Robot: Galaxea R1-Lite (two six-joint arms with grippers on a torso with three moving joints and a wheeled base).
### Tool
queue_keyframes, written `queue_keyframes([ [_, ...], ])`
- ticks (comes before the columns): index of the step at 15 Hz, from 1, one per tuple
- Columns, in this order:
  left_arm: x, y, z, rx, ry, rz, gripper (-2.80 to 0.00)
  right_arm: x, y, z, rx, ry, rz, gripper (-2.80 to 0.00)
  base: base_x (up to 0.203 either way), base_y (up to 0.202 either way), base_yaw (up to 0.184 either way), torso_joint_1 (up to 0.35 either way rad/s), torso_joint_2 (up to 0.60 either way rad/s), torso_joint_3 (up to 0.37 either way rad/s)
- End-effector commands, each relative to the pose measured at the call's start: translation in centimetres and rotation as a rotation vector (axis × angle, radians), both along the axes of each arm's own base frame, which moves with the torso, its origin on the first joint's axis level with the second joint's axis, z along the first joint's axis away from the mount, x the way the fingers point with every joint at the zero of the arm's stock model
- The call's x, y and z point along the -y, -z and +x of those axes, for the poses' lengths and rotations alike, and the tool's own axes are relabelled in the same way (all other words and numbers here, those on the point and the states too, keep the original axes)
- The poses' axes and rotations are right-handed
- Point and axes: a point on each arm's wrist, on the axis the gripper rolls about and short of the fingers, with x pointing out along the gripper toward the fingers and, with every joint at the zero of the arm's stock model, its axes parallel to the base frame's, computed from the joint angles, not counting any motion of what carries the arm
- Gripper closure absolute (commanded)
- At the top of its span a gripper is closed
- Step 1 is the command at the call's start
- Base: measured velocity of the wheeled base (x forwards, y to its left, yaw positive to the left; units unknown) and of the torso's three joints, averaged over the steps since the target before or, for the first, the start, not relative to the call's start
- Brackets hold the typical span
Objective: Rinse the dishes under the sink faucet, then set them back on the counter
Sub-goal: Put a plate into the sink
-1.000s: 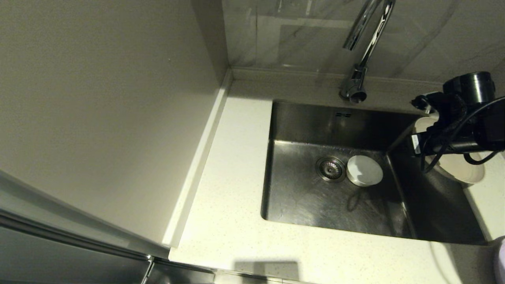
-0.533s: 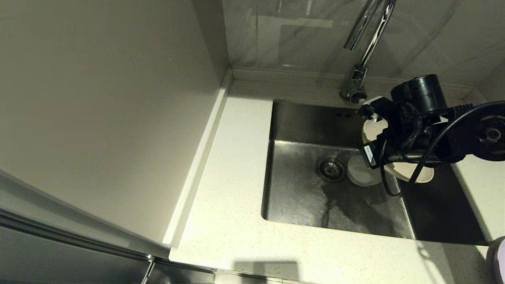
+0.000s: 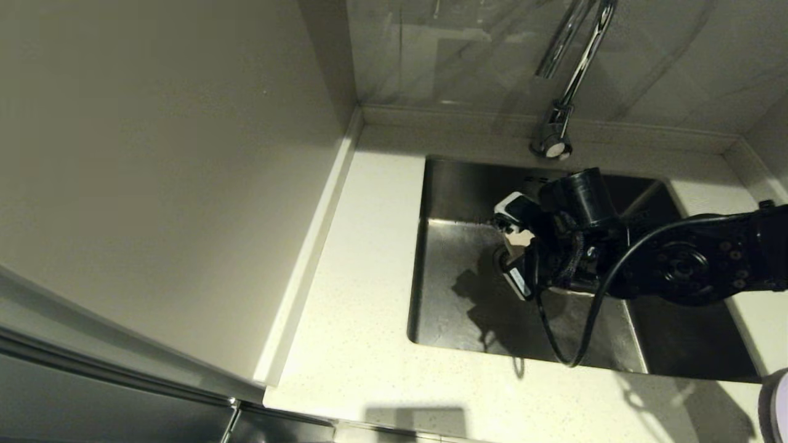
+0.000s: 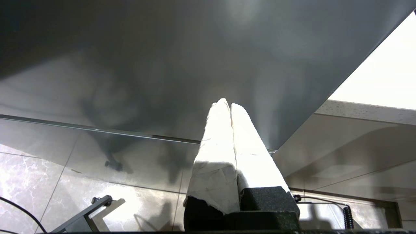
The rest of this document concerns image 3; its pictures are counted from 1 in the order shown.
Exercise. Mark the purple round plate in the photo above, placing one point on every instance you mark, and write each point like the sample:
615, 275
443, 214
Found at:
779, 406

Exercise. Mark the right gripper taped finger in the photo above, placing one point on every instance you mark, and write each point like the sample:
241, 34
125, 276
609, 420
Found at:
518, 241

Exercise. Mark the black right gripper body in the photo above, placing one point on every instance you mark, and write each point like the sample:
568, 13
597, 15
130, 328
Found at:
572, 258

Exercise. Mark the tall beige cabinet side panel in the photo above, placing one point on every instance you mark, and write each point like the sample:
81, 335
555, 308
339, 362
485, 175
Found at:
154, 154

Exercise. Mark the stainless steel sink basin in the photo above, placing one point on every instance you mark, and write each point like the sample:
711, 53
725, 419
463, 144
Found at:
449, 203

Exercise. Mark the chrome gooseneck faucet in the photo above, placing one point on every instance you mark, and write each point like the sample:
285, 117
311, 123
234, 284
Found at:
552, 126

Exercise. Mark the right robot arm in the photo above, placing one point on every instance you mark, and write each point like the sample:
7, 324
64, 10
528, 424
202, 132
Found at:
683, 271

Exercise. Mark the grey glossy cabinet door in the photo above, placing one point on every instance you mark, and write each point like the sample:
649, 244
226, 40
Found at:
92, 400

